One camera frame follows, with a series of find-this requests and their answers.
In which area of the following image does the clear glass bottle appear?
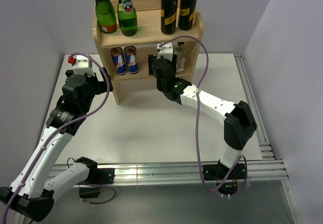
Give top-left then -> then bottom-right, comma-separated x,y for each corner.
174,42 -> 187,73

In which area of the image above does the green bottle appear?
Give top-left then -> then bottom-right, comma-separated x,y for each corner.
117,0 -> 137,36
95,0 -> 117,34

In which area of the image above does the green bottle front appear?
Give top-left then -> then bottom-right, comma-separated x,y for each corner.
95,0 -> 117,34

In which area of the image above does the black yellow Schweppes can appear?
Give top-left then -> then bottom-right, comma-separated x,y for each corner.
178,0 -> 197,31

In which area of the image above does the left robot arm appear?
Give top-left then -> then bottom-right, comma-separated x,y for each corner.
1,68 -> 113,222

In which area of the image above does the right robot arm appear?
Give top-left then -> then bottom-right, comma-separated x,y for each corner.
148,55 -> 257,179

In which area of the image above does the wooden two-tier shelf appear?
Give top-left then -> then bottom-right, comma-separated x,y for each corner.
92,0 -> 204,104

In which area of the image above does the right Red Bull can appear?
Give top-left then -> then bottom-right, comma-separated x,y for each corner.
124,46 -> 139,74

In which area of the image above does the red bull can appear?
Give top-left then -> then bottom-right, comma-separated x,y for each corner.
124,46 -> 139,74
110,47 -> 127,75

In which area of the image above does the left Red Bull can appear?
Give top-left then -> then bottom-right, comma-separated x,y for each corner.
110,47 -> 127,75

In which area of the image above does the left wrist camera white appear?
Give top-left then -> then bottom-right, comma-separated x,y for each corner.
68,55 -> 95,77

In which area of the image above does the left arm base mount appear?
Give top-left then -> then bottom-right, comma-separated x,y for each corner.
79,168 -> 115,199

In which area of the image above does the aluminium front rail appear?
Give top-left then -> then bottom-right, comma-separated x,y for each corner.
50,161 -> 290,187

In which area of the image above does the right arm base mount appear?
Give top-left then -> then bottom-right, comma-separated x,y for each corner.
202,161 -> 247,197

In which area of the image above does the aluminium side rail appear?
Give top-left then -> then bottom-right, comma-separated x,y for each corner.
234,53 -> 276,160

